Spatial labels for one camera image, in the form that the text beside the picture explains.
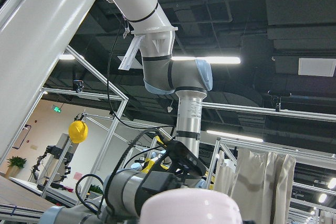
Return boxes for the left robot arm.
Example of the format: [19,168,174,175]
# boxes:
[40,27,213,223]

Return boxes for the beige curtain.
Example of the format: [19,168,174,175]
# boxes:
[214,148,296,223]

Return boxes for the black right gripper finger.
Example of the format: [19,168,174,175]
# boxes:
[243,220,255,224]

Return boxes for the potted green plant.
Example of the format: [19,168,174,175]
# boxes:
[5,156,27,178]

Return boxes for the pink cup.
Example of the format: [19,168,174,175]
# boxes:
[139,188,243,223]

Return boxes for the yellow hard hat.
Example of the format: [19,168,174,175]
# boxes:
[68,121,88,144]

